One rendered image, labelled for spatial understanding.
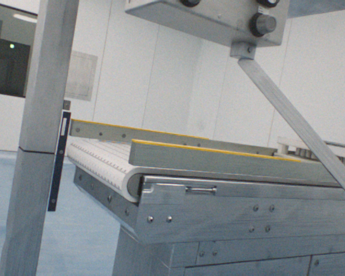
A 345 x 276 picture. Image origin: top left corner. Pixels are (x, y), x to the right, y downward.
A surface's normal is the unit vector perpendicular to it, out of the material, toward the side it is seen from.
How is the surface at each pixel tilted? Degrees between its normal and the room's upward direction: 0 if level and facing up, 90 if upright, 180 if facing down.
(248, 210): 90
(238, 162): 90
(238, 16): 90
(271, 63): 90
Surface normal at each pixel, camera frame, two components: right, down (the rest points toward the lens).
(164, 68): 0.51, 0.14
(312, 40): -0.84, -0.12
